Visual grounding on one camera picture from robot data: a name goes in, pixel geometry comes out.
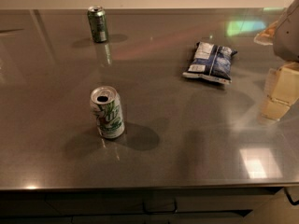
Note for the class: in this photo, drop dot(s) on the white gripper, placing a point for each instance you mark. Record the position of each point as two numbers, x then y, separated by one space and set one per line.
288 36

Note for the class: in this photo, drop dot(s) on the blue chip bag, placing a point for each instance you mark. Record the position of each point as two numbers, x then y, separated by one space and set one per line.
212 63

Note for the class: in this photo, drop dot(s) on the white green 7up can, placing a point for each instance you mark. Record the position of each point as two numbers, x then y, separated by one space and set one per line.
105 104

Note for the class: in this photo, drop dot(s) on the dark green soda can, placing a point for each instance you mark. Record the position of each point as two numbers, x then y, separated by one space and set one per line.
98 24

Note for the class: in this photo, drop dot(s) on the dark drawer front right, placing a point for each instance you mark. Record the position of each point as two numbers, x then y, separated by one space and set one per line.
239 199

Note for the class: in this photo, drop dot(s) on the dark drawer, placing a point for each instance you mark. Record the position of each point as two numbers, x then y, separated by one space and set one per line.
41 207
239 199

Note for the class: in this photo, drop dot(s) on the dark drawer front left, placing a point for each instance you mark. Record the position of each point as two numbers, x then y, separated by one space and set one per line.
41 207

